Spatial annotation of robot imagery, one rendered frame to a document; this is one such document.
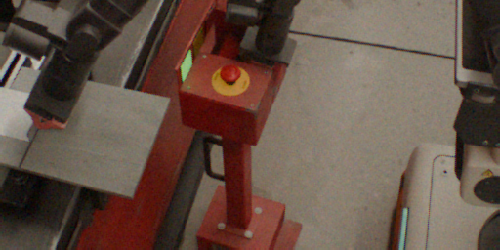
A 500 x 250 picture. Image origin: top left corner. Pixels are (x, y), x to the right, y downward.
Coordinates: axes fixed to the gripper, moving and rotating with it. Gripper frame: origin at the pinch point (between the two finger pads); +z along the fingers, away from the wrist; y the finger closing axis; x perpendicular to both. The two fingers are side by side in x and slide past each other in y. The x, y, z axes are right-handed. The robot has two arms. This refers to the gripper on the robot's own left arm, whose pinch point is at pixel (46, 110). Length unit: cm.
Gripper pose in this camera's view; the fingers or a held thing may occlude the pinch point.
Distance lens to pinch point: 114.4
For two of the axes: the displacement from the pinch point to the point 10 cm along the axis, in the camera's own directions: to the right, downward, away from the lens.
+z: -4.6, 4.3, 7.7
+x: 8.5, 4.5, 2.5
